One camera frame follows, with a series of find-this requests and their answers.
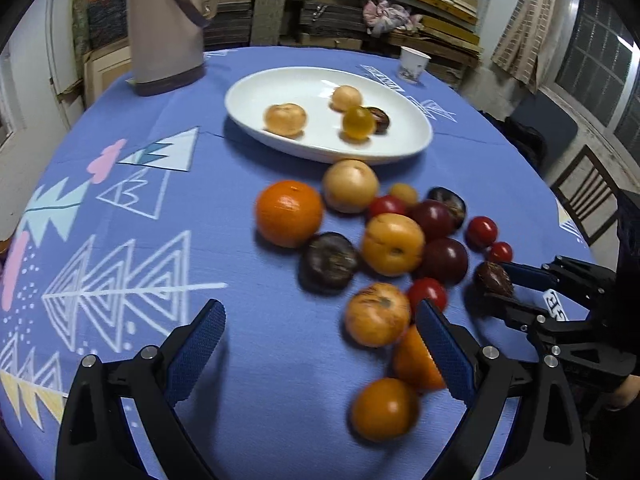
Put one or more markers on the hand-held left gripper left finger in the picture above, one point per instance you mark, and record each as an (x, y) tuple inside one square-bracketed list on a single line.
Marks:
[(197, 345)]

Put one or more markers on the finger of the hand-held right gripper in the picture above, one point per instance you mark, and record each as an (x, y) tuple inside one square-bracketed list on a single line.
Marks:
[(527, 274), (515, 312)]

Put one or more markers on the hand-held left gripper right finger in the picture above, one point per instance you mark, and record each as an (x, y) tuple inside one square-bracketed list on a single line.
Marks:
[(442, 347)]

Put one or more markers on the small orange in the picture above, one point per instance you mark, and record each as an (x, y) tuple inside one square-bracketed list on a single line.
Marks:
[(415, 362), (384, 409)]

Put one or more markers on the small dark brown fruit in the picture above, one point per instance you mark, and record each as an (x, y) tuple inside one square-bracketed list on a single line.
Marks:
[(381, 120), (494, 279)]

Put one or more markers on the red cherry tomato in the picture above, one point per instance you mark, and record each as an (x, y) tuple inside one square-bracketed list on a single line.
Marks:
[(500, 251), (482, 231)]

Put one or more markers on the spotted tan fruit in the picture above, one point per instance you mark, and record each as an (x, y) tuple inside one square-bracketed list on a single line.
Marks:
[(377, 314)]

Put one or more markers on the dark purple tomato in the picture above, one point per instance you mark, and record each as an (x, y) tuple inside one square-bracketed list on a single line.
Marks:
[(445, 261), (432, 218)]

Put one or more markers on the dark brown wrinkled fruit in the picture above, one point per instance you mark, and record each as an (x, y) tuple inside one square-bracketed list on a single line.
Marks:
[(448, 199)]

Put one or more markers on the orange-yellow persimmon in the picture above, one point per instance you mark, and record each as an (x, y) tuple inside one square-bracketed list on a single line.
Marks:
[(392, 244)]

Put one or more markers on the dark brown round fruit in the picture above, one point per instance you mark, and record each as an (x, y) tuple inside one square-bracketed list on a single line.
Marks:
[(329, 262)]

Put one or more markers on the small yellow fruit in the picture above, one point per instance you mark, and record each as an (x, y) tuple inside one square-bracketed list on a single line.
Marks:
[(403, 193)]

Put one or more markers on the large orange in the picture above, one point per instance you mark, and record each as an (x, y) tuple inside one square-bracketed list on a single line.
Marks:
[(289, 213)]

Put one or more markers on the large round tan fruit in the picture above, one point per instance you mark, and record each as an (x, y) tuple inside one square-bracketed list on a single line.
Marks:
[(350, 186)]

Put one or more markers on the white oval plate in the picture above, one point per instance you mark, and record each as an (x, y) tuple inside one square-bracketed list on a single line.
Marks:
[(310, 87)]

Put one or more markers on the person's right forearm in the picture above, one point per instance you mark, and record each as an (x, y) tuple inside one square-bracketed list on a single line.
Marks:
[(627, 392)]

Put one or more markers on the blue printed tablecloth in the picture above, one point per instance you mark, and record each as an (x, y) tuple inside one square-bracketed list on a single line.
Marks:
[(150, 260)]

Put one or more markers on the wooden chair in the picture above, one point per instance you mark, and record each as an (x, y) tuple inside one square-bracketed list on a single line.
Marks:
[(595, 180)]

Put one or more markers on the black bag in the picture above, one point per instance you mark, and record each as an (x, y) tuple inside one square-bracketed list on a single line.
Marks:
[(522, 140)]

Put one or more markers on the dark blue chair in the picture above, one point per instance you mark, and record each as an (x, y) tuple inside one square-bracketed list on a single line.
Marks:
[(550, 120)]

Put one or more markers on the barred window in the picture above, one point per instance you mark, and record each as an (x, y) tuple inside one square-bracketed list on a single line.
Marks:
[(600, 60)]

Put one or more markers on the yellow tomato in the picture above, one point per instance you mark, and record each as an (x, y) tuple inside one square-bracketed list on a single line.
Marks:
[(358, 122)]

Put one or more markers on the white paper cup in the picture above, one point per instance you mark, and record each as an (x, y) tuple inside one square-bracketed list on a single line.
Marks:
[(414, 65)]

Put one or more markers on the flat tan fruit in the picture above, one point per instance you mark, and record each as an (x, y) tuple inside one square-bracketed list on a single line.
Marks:
[(285, 119)]

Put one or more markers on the checked beige curtain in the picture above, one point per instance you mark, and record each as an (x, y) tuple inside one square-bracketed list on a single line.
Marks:
[(530, 25)]

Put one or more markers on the small tan fruit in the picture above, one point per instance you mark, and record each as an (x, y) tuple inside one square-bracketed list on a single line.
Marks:
[(346, 98)]

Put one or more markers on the white cabinet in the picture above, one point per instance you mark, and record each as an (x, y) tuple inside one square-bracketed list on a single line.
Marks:
[(100, 75)]

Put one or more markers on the pink cloth bundle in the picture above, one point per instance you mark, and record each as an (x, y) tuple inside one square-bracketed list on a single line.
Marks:
[(390, 15)]

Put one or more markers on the beige thermos jug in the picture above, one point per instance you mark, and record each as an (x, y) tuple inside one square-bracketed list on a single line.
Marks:
[(165, 35)]

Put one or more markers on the shelf with wooden boards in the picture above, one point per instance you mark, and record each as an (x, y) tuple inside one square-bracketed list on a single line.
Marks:
[(310, 10)]

